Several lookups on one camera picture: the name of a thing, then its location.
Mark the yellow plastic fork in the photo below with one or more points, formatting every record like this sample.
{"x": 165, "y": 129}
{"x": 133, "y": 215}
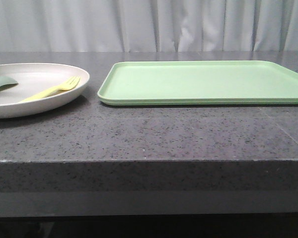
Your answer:
{"x": 67, "y": 85}

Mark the white round plate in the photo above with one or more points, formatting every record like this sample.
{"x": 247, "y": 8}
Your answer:
{"x": 33, "y": 78}

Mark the green silicone piece on plate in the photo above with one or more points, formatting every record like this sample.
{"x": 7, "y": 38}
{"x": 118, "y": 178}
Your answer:
{"x": 5, "y": 80}

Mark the light green serving tray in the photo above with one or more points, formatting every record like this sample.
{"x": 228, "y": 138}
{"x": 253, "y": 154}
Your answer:
{"x": 219, "y": 82}

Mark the white curtain backdrop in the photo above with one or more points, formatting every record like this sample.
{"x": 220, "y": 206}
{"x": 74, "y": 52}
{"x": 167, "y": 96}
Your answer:
{"x": 148, "y": 25}

